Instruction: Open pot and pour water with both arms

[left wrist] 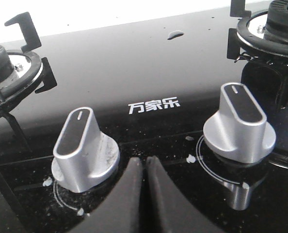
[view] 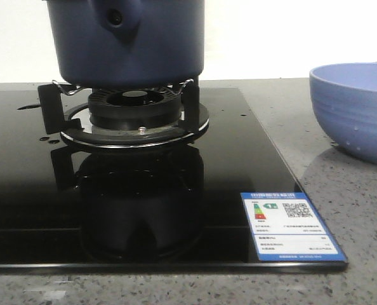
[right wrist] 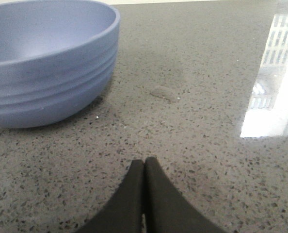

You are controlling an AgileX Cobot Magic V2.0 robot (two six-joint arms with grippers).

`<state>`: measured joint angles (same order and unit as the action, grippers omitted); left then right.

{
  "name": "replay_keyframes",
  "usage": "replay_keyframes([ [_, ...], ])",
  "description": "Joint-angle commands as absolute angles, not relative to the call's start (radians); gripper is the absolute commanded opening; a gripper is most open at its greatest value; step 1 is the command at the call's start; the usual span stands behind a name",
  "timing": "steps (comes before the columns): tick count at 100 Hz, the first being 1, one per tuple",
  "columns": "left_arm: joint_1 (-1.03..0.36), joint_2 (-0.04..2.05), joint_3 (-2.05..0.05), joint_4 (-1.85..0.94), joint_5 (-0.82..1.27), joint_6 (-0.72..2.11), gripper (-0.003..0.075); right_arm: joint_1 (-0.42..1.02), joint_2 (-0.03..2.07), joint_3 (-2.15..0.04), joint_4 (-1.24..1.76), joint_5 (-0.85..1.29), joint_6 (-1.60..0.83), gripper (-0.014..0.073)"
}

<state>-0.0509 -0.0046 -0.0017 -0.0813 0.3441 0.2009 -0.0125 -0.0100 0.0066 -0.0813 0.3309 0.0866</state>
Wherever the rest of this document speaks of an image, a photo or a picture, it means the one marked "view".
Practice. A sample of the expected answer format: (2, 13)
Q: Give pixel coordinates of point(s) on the black round gas burner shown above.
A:
(129, 110)

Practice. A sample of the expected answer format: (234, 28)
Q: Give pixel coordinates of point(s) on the dark blue cooking pot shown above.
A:
(128, 44)

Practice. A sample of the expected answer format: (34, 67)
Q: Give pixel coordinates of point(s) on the blue white energy label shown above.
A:
(286, 227)

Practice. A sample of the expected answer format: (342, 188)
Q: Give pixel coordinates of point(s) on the light blue plastic bowl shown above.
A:
(344, 101)

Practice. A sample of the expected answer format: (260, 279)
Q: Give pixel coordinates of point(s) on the black metal pot support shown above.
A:
(76, 129)

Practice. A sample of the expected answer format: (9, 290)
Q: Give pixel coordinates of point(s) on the black glass gas stove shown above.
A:
(166, 210)

